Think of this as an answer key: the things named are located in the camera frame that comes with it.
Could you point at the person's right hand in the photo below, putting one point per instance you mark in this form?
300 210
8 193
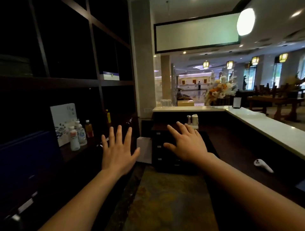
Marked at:
190 147

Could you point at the person's left hand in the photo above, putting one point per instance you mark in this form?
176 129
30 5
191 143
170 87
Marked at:
116 157

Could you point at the amber tea bottle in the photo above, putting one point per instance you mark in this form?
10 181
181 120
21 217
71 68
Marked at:
89 131

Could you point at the clear water bottle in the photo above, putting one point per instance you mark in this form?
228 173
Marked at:
82 138

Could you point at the yellow cap energy drink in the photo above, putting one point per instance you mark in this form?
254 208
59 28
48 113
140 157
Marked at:
108 117

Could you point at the white electrolyte bottle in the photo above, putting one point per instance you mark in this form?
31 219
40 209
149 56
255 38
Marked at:
74 142

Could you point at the white floral tea box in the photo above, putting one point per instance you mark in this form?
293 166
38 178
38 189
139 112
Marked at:
63 114

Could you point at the white blue box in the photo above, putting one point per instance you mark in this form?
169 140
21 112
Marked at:
109 76

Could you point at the dark blue patterned box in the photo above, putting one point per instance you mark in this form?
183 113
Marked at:
28 161

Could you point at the person's right forearm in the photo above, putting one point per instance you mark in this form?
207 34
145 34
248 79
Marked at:
250 197

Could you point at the person's left forearm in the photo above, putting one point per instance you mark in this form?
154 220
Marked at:
78 209

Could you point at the white condiment shaker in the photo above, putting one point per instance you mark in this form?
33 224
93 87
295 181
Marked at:
195 119
188 119

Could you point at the black drawer chest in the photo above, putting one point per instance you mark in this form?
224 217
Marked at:
162 164

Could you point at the row of clear glasses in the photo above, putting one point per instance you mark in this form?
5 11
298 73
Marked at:
165 102

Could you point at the small black-framed sign stand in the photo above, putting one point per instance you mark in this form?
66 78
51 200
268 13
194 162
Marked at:
236 102

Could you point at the orange white flower arrangement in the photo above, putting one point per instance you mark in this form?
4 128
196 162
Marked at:
220 89

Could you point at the white handheld controller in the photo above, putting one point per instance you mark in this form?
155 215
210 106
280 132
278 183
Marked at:
262 165

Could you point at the white stone bar counter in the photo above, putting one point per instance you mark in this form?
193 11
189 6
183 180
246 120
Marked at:
267 128

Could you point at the yellow hanging lantern lamp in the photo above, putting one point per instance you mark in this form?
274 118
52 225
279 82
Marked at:
255 61
283 57
230 64
206 64

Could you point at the dark wooden dining table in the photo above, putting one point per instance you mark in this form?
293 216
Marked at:
274 100

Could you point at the large white pendant lamp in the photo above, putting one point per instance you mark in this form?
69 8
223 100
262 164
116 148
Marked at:
246 22

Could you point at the white panel with black frame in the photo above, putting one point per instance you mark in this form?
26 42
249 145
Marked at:
197 33

